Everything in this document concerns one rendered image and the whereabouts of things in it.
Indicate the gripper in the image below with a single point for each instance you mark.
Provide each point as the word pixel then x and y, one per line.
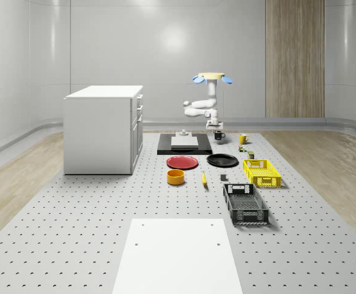
pixel 220 124

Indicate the black mug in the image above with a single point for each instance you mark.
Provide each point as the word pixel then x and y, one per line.
pixel 218 136

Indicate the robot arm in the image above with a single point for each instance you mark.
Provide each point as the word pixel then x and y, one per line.
pixel 211 95

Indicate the yellow mug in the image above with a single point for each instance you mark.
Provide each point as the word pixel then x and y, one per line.
pixel 243 139

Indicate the puzzle cube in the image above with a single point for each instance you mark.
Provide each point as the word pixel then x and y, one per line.
pixel 242 149

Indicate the black plate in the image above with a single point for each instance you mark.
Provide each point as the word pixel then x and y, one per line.
pixel 222 160

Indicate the drone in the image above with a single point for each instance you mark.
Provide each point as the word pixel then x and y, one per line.
pixel 211 75

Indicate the grey cube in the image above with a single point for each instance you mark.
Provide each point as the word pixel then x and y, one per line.
pixel 224 177

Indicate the red plate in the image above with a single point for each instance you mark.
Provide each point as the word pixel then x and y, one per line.
pixel 182 162

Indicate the banana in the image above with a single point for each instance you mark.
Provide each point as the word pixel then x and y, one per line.
pixel 204 179

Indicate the black stove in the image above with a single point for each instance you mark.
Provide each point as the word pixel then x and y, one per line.
pixel 165 144

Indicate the yellow basket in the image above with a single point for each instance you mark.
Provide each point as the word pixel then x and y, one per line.
pixel 262 173

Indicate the yellow bowl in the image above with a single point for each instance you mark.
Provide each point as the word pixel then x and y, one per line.
pixel 175 179

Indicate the dark grey basket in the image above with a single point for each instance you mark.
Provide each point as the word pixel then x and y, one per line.
pixel 245 203

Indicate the white cabinet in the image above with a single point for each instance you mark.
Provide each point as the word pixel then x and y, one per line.
pixel 98 134

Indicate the white board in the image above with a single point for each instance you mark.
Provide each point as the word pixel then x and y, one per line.
pixel 178 257

